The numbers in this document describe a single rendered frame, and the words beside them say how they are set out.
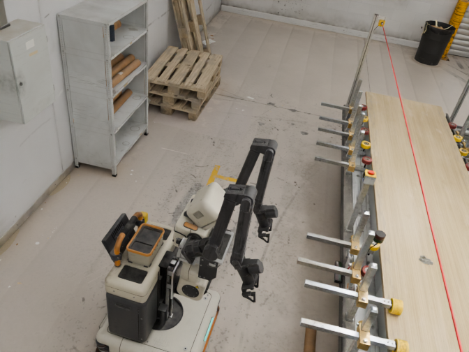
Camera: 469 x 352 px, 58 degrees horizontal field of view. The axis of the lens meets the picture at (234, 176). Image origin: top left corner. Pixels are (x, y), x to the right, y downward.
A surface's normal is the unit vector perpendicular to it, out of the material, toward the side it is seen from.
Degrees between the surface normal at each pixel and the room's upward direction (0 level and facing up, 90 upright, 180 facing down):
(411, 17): 90
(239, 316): 0
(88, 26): 90
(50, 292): 0
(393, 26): 90
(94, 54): 90
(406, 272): 0
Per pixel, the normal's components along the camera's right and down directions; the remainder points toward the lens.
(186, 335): 0.12, -0.80
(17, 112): -0.21, 0.57
